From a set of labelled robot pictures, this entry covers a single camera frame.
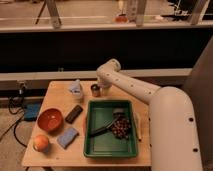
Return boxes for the blue box on floor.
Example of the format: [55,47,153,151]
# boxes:
[24,103,41,121]

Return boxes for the bunch of dark grapes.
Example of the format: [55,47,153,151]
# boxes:
[111,117,131,139]

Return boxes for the wooden fork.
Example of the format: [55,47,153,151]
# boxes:
[135,113,142,142]

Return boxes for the blue sponge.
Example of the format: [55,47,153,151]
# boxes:
[57,127,79,149]

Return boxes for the dark brown bar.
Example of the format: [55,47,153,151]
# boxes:
[65,105,83,124]

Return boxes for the black cables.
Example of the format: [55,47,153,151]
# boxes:
[0,87,28,148]

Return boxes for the black handled spatula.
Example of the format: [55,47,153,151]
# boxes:
[89,108,125,137]

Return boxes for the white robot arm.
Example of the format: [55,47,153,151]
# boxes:
[97,59,203,171]

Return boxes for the orange bowl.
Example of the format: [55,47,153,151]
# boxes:
[37,108,63,133]

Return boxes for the wooden table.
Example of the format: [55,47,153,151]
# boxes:
[22,81,151,168]

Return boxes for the small metal cup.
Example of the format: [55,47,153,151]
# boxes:
[91,84,101,97]

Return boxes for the apple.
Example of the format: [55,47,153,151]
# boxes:
[33,134,50,152]

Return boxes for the green plastic tray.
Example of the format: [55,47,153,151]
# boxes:
[83,100,138,158]

